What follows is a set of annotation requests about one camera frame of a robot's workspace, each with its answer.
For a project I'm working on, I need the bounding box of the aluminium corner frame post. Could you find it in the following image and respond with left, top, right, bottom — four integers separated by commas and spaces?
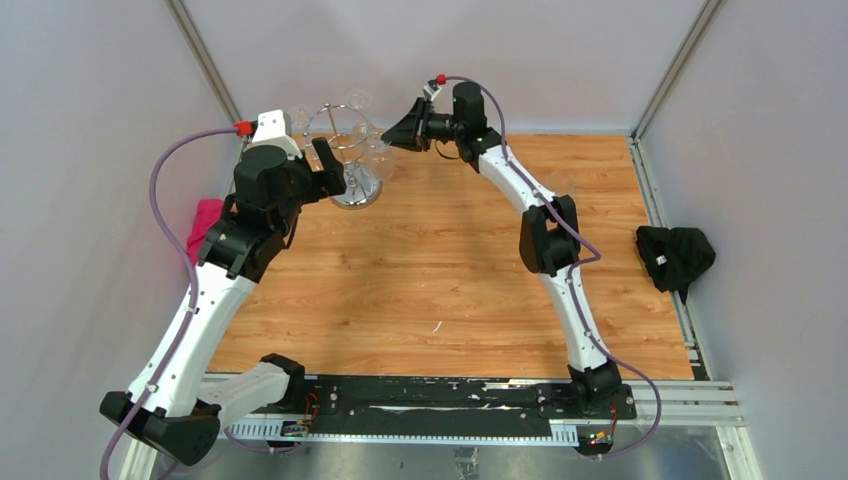
164, 0, 243, 123
631, 0, 725, 142

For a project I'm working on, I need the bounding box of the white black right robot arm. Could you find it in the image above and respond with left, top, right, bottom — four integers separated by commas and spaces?
381, 77, 626, 418

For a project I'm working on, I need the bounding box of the black cloth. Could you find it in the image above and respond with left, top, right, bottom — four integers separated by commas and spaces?
636, 226, 716, 295

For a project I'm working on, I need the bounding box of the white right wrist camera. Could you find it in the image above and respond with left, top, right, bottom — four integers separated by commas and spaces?
422, 74, 447, 102

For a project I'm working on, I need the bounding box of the chrome wine glass rack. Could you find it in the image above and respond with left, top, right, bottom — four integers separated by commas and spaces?
302, 103, 383, 210

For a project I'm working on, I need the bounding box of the clear wine glass front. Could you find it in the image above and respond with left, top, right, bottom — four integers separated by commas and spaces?
364, 129, 396, 180

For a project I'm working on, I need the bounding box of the clear wine glass far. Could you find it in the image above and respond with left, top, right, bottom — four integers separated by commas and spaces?
287, 106, 315, 132

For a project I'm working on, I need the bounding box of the patterned clear wine glass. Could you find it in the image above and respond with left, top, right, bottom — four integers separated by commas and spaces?
543, 171, 577, 197

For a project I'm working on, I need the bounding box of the aluminium corner frame post left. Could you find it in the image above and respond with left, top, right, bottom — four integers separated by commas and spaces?
164, 0, 243, 123

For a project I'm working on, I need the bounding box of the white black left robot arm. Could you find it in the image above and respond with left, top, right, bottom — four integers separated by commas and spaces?
100, 138, 346, 466

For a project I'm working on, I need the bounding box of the pink cloth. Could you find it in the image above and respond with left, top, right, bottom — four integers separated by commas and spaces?
186, 198, 224, 265

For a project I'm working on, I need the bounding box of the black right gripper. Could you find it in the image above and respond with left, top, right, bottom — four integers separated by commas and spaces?
382, 98, 465, 153

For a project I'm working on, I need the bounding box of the clear wine glass back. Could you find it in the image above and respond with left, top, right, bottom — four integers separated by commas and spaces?
346, 89, 374, 139

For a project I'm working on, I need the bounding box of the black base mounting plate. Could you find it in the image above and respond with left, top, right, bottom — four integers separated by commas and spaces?
262, 375, 637, 438

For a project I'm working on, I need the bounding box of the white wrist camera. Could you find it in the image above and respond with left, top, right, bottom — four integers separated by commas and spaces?
249, 109, 302, 159
422, 74, 447, 102

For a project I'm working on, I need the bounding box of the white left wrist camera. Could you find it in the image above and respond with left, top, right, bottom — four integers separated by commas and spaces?
249, 109, 302, 159

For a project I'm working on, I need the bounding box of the aluminium corner frame post right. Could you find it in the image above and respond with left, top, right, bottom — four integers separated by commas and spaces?
631, 0, 725, 142

